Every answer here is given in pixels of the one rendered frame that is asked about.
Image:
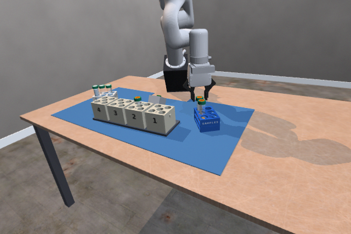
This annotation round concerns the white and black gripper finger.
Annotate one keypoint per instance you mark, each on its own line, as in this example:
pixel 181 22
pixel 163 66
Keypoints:
pixel 191 90
pixel 207 89

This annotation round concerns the blue flat mat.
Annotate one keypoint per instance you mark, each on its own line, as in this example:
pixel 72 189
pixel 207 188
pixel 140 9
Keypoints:
pixel 208 151

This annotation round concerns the blue tube rack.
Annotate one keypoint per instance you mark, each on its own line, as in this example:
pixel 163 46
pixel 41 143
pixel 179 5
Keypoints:
pixel 210 123

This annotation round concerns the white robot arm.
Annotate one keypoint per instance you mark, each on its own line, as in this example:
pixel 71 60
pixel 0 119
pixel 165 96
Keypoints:
pixel 176 26

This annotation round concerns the white tube rack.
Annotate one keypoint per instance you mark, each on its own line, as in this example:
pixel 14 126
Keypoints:
pixel 114 95

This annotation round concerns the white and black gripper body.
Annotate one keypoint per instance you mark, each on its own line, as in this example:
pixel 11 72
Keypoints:
pixel 198 80

